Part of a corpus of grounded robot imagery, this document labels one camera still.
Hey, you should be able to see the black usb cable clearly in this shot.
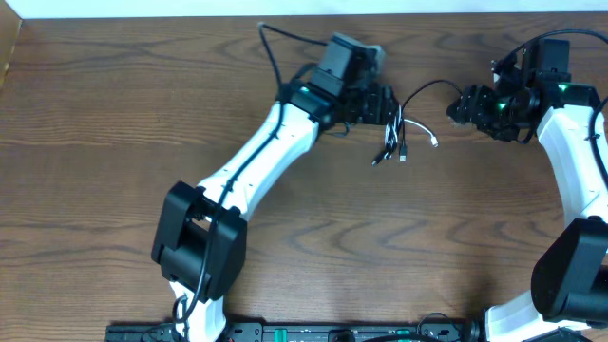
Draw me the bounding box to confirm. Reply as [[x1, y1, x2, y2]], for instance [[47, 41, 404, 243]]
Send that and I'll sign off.
[[370, 78, 465, 167]]

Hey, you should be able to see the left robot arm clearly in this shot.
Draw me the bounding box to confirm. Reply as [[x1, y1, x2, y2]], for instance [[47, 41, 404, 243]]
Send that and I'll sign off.
[[151, 33, 398, 341]]

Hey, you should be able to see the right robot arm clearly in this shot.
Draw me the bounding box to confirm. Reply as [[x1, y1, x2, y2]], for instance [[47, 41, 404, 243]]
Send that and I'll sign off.
[[446, 30, 607, 341]]

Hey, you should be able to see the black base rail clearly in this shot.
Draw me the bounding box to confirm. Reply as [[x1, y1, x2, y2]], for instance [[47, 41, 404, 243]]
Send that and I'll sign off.
[[104, 317, 482, 342]]

